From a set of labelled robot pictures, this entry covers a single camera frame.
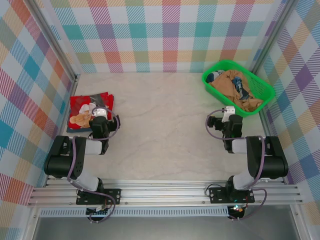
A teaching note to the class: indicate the tan printed t-shirt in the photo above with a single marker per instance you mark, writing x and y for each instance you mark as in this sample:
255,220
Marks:
222,86

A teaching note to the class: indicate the folded dark blue t-shirt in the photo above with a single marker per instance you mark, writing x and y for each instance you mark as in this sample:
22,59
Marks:
71,130

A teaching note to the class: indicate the folded red printed t-shirt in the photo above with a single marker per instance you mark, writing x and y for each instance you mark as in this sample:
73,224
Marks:
77,102

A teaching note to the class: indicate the green plastic basket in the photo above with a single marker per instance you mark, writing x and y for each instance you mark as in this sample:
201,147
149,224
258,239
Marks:
260,85

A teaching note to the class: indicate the navy printed t-shirt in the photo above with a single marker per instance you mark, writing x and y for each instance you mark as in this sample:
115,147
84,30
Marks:
211,77

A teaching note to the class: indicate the small black controller board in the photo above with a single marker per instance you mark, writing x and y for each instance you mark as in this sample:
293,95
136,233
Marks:
97,211
237,210

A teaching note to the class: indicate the grey metal panel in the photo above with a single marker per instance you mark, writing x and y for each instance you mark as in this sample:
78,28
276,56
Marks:
162,230

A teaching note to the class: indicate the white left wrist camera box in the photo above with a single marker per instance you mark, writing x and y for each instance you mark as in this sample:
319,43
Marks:
101,112

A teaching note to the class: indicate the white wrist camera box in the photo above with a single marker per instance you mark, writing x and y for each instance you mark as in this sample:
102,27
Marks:
101,112
230,110

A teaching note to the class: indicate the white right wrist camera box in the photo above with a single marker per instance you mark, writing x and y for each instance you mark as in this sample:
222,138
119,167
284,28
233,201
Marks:
230,110

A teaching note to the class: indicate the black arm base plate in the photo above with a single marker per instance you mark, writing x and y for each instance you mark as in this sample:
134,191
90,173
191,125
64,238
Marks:
217,195
112,196

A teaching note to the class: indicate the aluminium mounting rail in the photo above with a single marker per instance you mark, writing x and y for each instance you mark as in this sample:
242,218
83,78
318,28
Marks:
162,192

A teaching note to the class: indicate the aluminium corner post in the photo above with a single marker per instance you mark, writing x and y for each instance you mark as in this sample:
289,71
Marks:
275,32
52,40

